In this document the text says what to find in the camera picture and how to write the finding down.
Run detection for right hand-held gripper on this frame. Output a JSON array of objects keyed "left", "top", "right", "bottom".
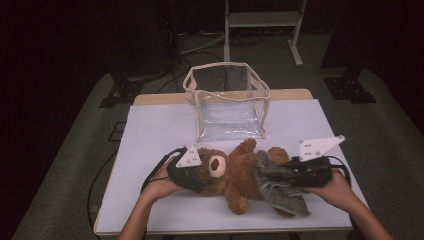
[{"left": 283, "top": 134, "right": 346, "bottom": 188}]

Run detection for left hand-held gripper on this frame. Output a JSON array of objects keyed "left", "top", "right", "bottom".
[{"left": 166, "top": 144, "right": 214, "bottom": 194}]

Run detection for grey fuzzy cloth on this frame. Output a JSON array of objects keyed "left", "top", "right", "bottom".
[{"left": 254, "top": 149, "right": 313, "bottom": 218}]

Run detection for brown teddy bear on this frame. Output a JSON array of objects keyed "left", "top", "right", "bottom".
[{"left": 193, "top": 138, "right": 296, "bottom": 219}]

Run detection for clear plastic bag beige trim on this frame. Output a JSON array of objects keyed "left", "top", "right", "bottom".
[{"left": 182, "top": 61, "right": 272, "bottom": 144}]

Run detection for person's left hand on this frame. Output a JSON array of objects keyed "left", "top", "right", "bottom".
[{"left": 141, "top": 159, "right": 184, "bottom": 201}]

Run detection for person's right hand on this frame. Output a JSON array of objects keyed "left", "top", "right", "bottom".
[{"left": 304, "top": 168, "right": 354, "bottom": 213}]

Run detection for black floor outlet plate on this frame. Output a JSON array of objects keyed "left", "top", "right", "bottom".
[{"left": 108, "top": 121, "right": 127, "bottom": 143}]

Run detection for wooden table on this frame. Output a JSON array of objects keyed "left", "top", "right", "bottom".
[{"left": 93, "top": 88, "right": 368, "bottom": 237}]

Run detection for black stand base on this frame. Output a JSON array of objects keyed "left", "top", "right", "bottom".
[
  {"left": 323, "top": 66, "right": 378, "bottom": 104},
  {"left": 98, "top": 64, "right": 168, "bottom": 108}
]

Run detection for black equipment tower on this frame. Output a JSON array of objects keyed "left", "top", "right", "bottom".
[{"left": 156, "top": 0, "right": 183, "bottom": 73}]

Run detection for white metal stand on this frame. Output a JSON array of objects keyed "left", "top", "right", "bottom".
[{"left": 223, "top": 0, "right": 308, "bottom": 68}]

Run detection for left hand-held gripper black cable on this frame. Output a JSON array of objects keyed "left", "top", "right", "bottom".
[{"left": 140, "top": 146, "right": 188, "bottom": 194}]

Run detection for hand-held gripper black cable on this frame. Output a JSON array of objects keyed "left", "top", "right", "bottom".
[
  {"left": 324, "top": 154, "right": 353, "bottom": 188},
  {"left": 140, "top": 146, "right": 188, "bottom": 194}
]

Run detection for right hand-held gripper black cable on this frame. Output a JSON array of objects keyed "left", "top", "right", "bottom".
[{"left": 324, "top": 154, "right": 353, "bottom": 188}]

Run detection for black floor cable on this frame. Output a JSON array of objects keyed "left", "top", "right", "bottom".
[{"left": 156, "top": 49, "right": 228, "bottom": 94}]

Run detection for thin black cable beside table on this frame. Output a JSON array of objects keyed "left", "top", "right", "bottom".
[{"left": 87, "top": 149, "right": 118, "bottom": 240}]

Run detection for white floor cables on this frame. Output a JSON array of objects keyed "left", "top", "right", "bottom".
[{"left": 179, "top": 31, "right": 226, "bottom": 56}]

